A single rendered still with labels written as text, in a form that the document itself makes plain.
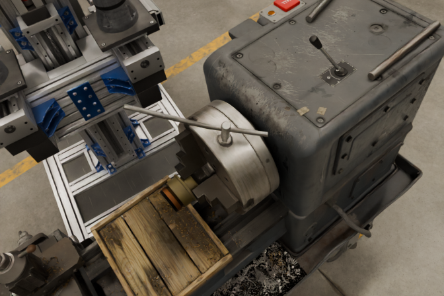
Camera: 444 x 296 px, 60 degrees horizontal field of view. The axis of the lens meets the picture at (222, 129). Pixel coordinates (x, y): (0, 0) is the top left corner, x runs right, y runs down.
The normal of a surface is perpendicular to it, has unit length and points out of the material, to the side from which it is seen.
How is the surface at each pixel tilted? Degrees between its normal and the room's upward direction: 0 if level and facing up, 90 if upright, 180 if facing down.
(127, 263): 0
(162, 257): 0
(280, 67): 0
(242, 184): 59
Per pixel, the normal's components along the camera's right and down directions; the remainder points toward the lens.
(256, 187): 0.54, 0.40
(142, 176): -0.12, -0.59
